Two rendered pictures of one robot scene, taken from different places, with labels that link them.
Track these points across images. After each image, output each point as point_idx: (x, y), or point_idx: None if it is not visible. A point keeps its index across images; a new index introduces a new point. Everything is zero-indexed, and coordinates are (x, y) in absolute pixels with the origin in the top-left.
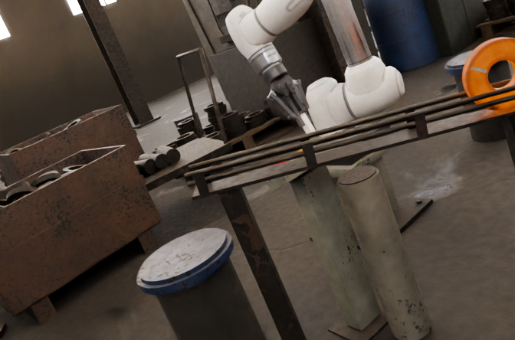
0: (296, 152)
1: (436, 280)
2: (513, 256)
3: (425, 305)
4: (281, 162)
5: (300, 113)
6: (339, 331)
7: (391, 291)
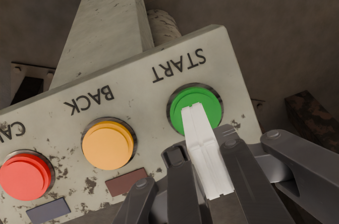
0: (97, 165)
1: None
2: None
3: (188, 6)
4: (28, 200)
5: (224, 163)
6: None
7: None
